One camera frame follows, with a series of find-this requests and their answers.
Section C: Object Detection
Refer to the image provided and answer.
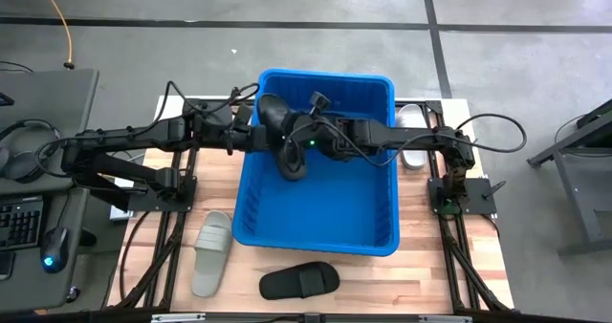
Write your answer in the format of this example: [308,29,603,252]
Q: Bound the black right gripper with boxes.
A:
[305,116,369,162]

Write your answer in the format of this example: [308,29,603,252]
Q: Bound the black foam slide sandal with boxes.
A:
[257,93,308,182]
[258,261,341,301]

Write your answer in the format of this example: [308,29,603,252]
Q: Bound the grey foam slide sandal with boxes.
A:
[190,210,234,299]

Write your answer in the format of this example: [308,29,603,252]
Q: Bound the blue plastic bin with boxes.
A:
[231,68,401,258]

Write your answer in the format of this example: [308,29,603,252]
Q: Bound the white foam slide sandal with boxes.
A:
[397,103,429,170]

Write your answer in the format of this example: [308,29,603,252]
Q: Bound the white power box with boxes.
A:
[109,174,136,222]

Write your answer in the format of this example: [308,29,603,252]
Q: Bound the grey desk surface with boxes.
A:
[0,186,92,314]
[0,68,100,196]

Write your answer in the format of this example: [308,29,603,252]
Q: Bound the black headphones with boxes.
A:
[0,118,62,183]

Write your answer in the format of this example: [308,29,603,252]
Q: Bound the black computer mouse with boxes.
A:
[39,226,70,274]

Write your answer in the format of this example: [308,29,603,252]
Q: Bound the dark grey metal stand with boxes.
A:
[527,97,612,258]

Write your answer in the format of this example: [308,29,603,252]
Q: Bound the black keyboard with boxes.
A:
[0,196,44,253]

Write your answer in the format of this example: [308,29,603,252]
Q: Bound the dark phone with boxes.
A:
[0,250,15,282]

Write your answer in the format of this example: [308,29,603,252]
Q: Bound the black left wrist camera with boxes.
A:
[232,103,254,127]

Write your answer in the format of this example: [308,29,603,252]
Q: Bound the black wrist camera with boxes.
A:
[232,103,254,127]
[309,92,333,119]

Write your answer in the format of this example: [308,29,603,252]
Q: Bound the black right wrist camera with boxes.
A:
[309,92,333,119]

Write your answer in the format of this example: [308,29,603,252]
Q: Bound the black aluminium frame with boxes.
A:
[107,97,516,314]

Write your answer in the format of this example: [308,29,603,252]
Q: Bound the silver metal bracket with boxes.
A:
[419,314,472,323]
[151,312,207,323]

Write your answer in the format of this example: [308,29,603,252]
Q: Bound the yellow-orange cable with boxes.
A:
[33,0,77,71]

